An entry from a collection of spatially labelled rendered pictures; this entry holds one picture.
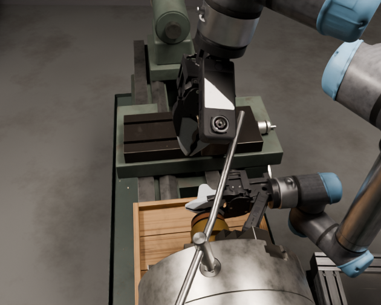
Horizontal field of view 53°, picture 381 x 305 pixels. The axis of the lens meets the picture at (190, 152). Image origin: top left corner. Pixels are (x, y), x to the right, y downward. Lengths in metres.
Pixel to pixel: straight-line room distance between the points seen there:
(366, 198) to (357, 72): 0.25
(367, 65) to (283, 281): 0.39
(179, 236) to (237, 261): 0.45
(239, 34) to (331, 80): 0.31
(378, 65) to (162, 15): 0.94
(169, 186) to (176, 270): 0.58
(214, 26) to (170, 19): 1.02
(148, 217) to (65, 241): 1.14
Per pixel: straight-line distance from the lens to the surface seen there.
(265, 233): 0.71
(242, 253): 0.63
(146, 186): 1.19
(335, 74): 0.76
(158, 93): 1.54
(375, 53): 0.77
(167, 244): 1.05
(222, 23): 0.49
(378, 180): 0.80
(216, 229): 0.79
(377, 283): 1.92
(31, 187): 2.49
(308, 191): 0.91
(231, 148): 0.62
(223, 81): 0.52
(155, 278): 0.67
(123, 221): 1.52
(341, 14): 0.44
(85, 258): 2.11
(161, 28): 1.52
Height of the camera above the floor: 1.78
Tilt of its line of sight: 45 degrees down
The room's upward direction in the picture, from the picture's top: straight up
